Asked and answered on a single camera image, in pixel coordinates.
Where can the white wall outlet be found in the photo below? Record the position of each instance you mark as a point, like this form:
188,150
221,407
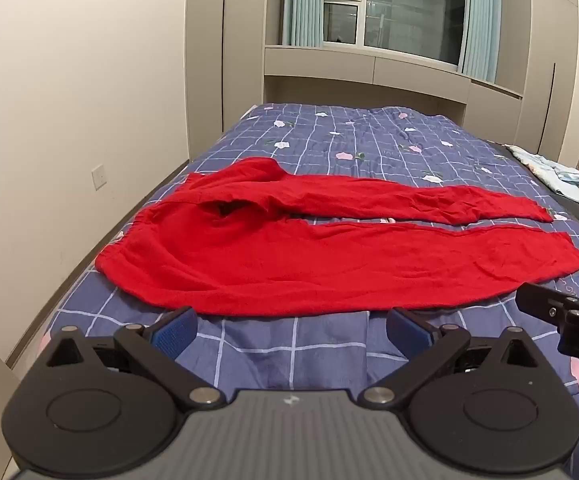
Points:
99,177

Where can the blue checked floral bed quilt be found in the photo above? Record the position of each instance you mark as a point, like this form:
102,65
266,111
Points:
349,130

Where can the window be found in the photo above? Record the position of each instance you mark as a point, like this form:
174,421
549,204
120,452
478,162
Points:
409,10

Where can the red pants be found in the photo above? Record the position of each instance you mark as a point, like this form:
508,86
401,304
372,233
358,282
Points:
269,270

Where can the light blue blanket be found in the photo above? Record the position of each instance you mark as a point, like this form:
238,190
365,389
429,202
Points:
554,170

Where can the beige wardrobe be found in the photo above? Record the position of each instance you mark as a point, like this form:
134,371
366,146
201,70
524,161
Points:
239,50
554,60

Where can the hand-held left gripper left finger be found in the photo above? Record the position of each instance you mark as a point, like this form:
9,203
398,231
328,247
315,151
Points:
174,334

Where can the beige window seat cabinet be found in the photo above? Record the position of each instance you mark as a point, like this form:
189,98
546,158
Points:
369,67

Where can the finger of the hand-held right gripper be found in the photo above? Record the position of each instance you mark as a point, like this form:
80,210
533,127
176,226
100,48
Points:
544,301

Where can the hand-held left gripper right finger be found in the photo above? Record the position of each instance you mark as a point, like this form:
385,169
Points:
409,334

